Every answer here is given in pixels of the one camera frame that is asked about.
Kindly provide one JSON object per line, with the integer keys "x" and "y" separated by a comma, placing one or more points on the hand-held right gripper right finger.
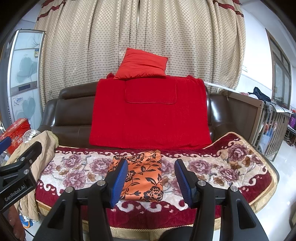
{"x": 185, "y": 183}

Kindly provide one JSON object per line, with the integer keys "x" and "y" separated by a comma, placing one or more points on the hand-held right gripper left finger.
{"x": 119, "y": 183}

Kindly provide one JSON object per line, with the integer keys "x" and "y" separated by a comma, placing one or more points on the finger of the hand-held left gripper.
{"x": 20, "y": 162}
{"x": 5, "y": 143}

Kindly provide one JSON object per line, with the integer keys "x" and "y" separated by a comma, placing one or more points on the orange floral cloth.
{"x": 143, "y": 176}

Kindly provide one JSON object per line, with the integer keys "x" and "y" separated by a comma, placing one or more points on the red cardboard box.
{"x": 16, "y": 132}

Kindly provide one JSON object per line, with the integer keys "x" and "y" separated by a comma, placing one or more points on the beige quilted jacket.
{"x": 44, "y": 148}

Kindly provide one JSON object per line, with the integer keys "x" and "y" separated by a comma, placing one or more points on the silver faceted object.
{"x": 31, "y": 135}

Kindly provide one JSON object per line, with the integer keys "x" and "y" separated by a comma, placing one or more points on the floral plush blanket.
{"x": 208, "y": 166}

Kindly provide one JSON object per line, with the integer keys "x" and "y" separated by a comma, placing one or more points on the blue plastic object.
{"x": 26, "y": 222}

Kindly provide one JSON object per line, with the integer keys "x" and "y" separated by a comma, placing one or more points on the white floral refrigerator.
{"x": 23, "y": 81}

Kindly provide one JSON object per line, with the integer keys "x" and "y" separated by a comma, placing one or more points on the red blanket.
{"x": 148, "y": 120}

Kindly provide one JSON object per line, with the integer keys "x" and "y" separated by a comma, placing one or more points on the brown leather sofa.
{"x": 71, "y": 111}

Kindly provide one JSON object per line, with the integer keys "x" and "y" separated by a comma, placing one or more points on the wooden crib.
{"x": 272, "y": 129}

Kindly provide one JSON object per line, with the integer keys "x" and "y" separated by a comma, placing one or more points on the dark cloth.
{"x": 260, "y": 93}

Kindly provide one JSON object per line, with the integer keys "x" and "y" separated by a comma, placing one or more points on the red pillow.
{"x": 141, "y": 64}

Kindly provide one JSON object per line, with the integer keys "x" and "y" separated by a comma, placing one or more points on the beige dotted curtain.
{"x": 92, "y": 46}

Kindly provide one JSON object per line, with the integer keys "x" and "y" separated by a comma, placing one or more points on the wooden framed window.
{"x": 281, "y": 69}

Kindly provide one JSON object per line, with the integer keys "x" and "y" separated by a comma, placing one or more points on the white wall socket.
{"x": 245, "y": 68}

